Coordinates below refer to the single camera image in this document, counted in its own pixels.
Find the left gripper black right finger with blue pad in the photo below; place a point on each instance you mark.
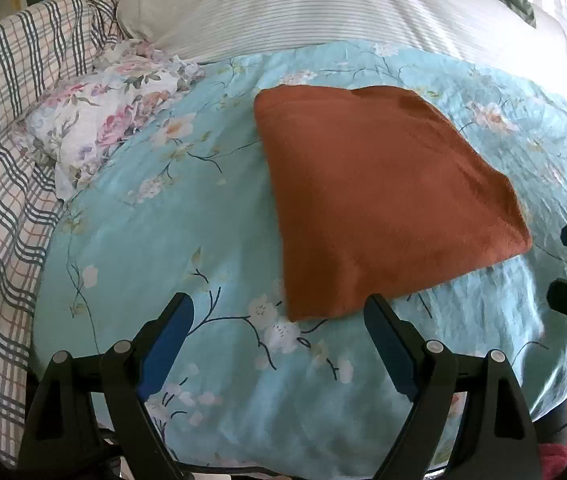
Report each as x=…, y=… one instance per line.
x=495, y=439

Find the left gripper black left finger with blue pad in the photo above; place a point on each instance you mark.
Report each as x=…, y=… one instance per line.
x=89, y=412

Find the rust orange knit sweater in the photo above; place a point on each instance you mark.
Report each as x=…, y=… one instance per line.
x=376, y=191

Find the light blue floral bedsheet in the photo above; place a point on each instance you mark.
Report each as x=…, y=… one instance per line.
x=250, y=388

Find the white pink floral cloth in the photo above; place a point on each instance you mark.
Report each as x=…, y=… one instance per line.
x=76, y=126

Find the plaid checked blanket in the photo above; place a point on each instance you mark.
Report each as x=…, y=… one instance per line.
x=40, y=46

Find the white striped pillow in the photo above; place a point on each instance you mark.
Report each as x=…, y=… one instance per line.
x=476, y=31

